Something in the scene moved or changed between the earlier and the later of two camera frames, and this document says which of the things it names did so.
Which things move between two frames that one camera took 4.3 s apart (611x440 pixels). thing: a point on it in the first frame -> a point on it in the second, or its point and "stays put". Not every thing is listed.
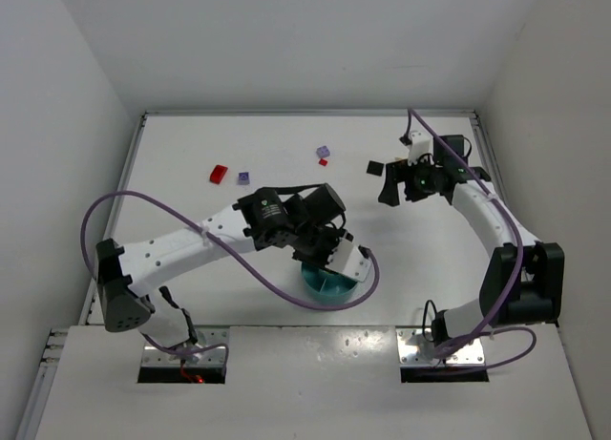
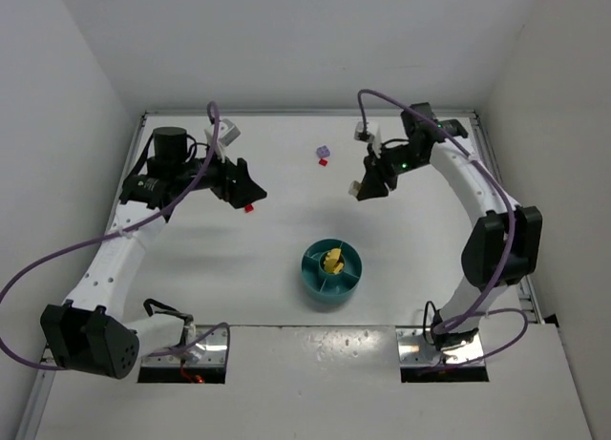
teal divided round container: [326, 285] stays put
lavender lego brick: [323, 151] stays put
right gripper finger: [395, 173] -> [372, 184]
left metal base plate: [214, 357] stays put
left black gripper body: [314, 254] -> [231, 181]
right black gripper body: [397, 181] -> [382, 168]
